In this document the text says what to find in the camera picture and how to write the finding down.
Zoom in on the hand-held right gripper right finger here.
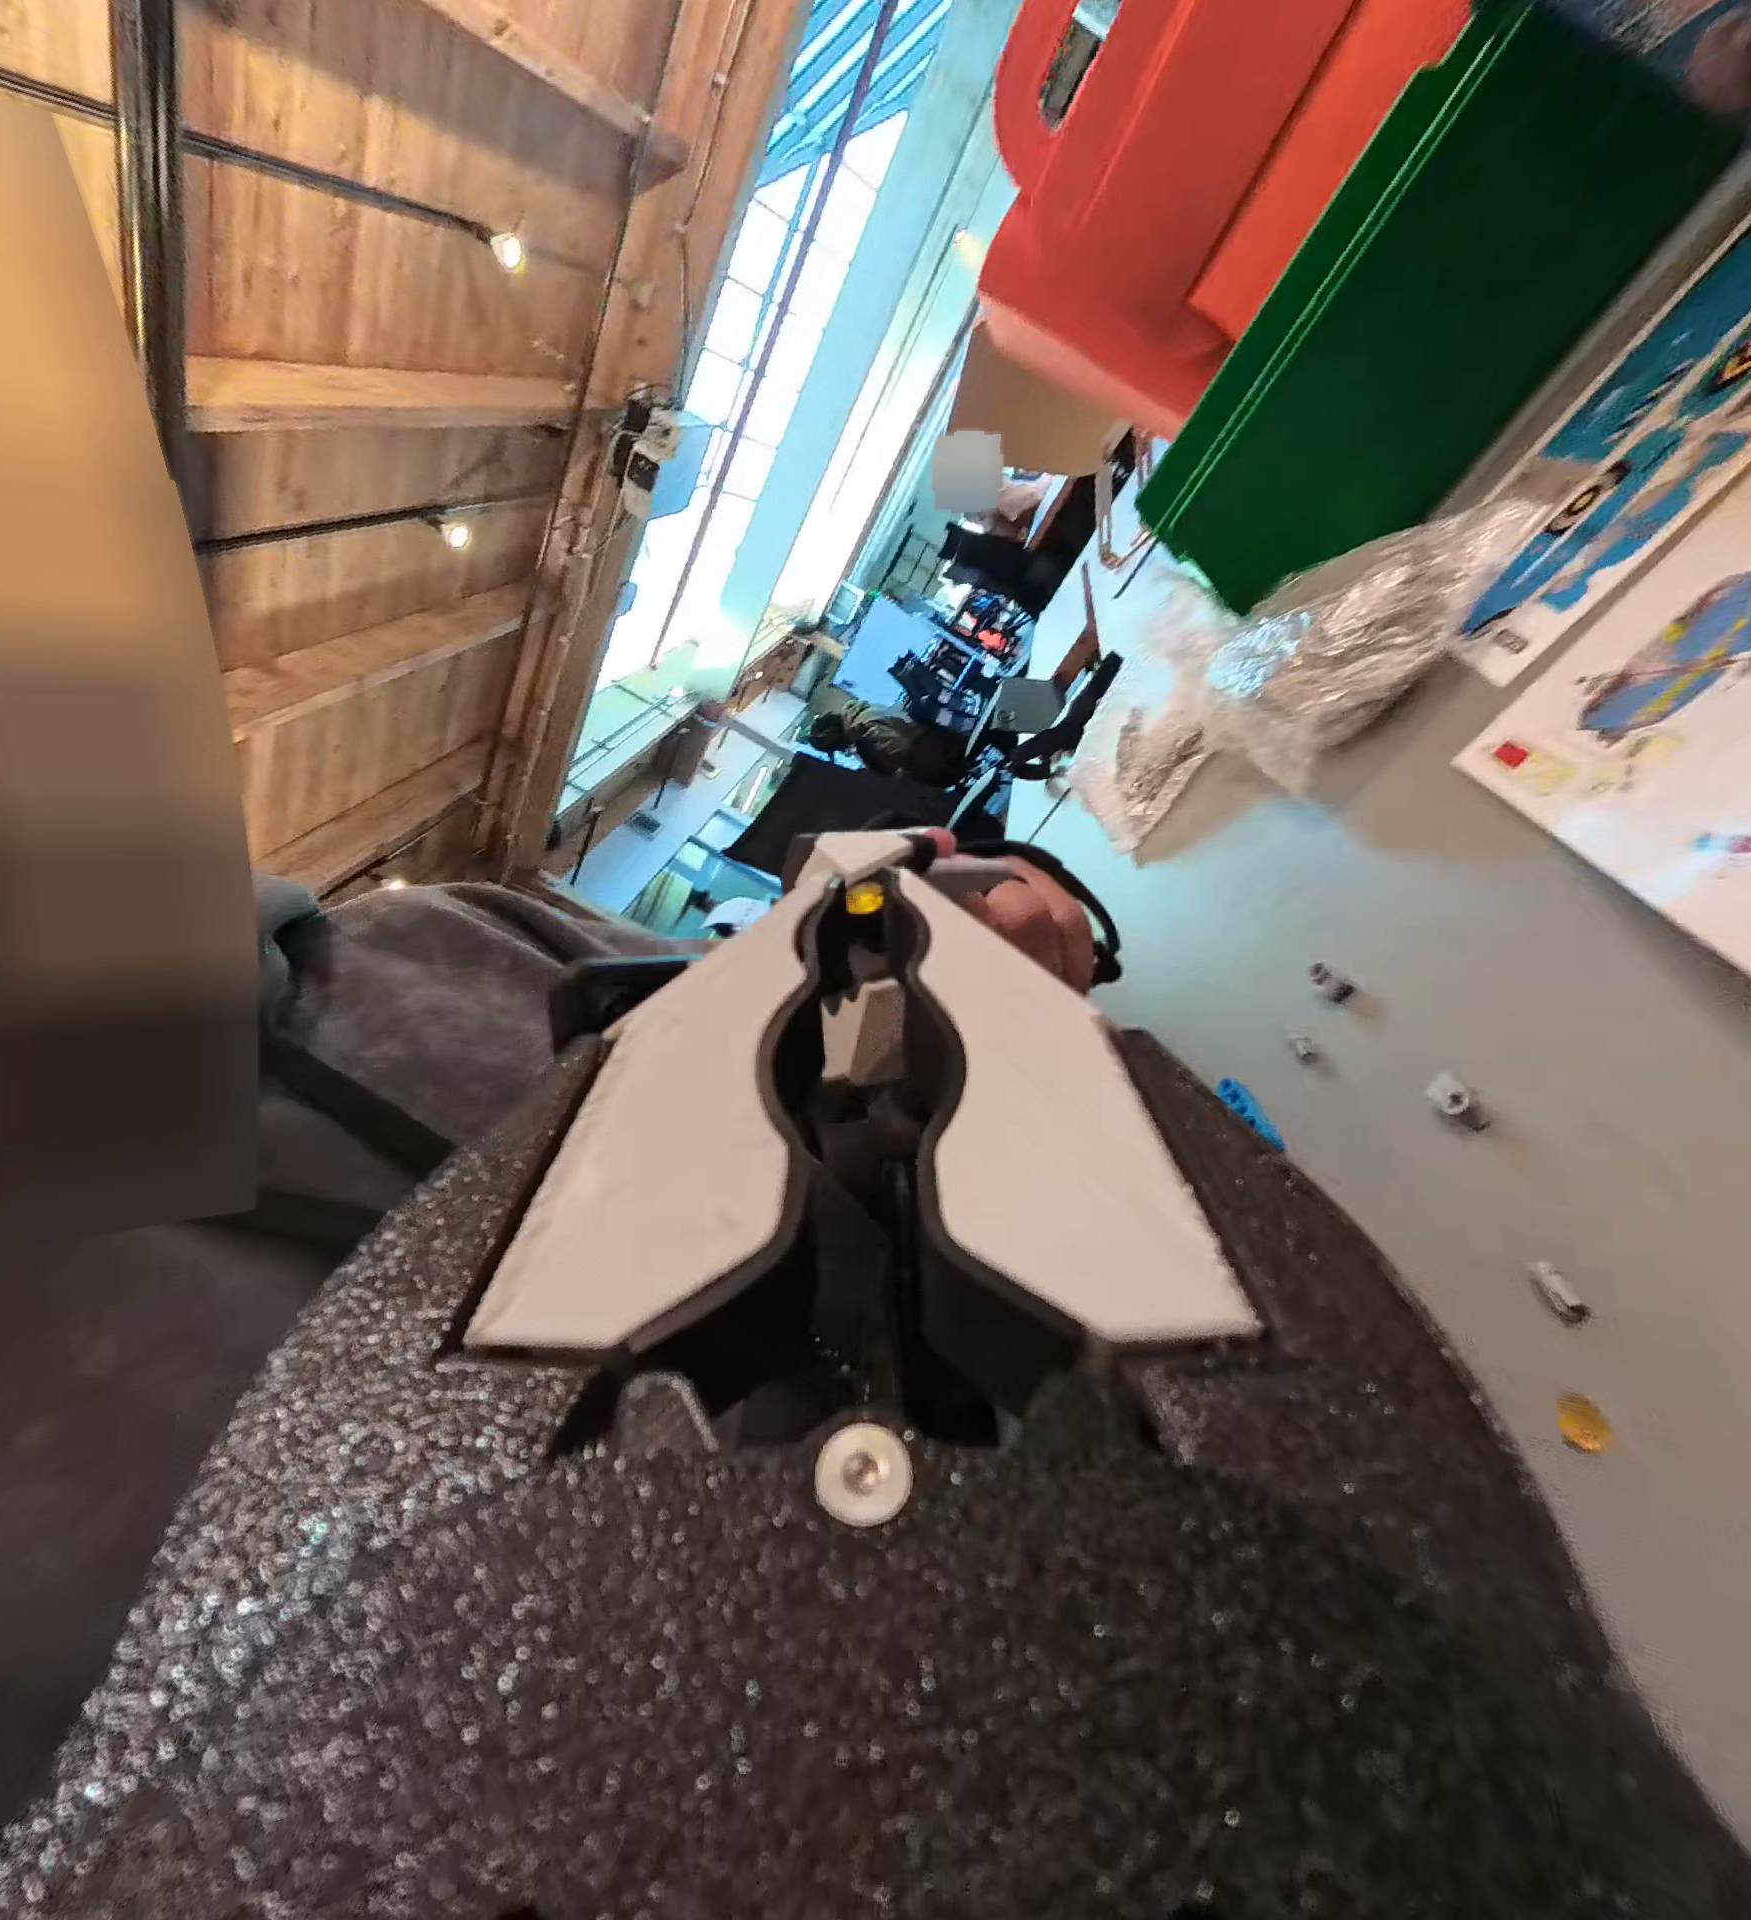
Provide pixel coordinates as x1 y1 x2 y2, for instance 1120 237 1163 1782
889 868 1265 1352

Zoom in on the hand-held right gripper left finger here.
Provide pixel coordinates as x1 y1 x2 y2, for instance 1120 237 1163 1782
462 869 837 1365

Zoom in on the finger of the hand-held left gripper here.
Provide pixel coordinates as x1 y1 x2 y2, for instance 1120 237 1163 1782
819 976 910 1092
793 831 955 890

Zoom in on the instruction booklet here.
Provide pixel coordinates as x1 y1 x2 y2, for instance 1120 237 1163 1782
1453 406 1751 1039

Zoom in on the clear plastic bag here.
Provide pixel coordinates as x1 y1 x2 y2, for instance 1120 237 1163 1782
1066 578 1272 862
1205 500 1542 754

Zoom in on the ceiling mounted device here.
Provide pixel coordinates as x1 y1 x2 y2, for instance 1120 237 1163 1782
607 386 688 521

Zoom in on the tan board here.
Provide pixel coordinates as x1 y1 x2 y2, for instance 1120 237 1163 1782
950 318 1164 480

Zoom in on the orange plastic carry case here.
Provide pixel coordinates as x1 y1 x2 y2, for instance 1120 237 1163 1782
971 0 1477 434

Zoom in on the green plastic bin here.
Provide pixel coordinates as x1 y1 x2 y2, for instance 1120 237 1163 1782
1133 0 1751 621

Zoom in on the blue sticker sheet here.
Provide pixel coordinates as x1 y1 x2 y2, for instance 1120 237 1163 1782
1447 152 1751 692

